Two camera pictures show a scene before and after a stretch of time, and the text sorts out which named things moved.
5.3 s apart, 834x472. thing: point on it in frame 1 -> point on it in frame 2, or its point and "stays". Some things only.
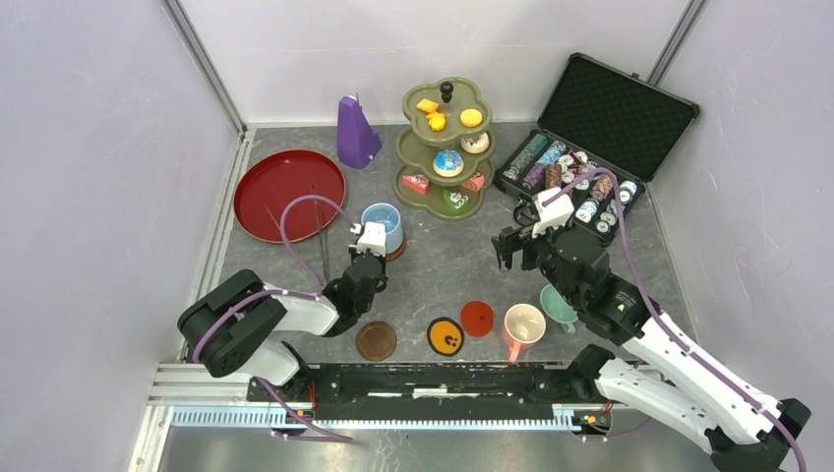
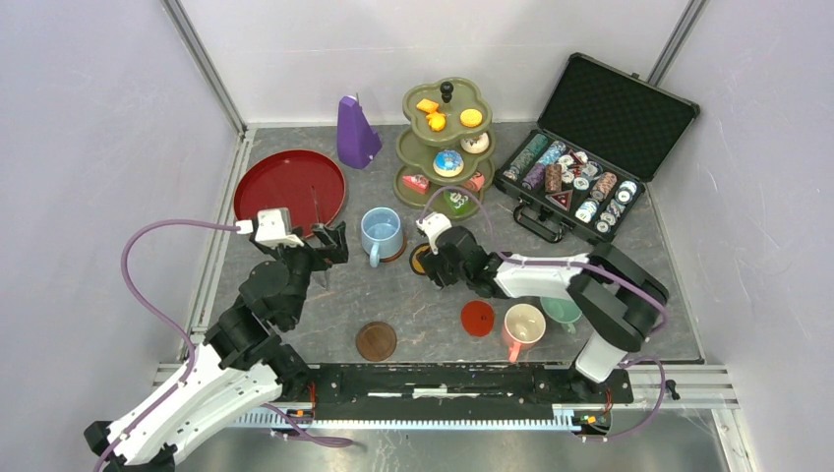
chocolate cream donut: x=476 y=145 stays
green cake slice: x=457 y=202 stays
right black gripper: x=506 y=245 -> x=433 y=262
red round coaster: x=477 y=318 stays
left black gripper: x=383 y=273 -> x=319 y=255
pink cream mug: x=524 y=325 stays
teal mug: x=559 y=308 stays
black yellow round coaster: x=445 y=336 -> x=416 y=258
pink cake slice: x=418 y=183 stays
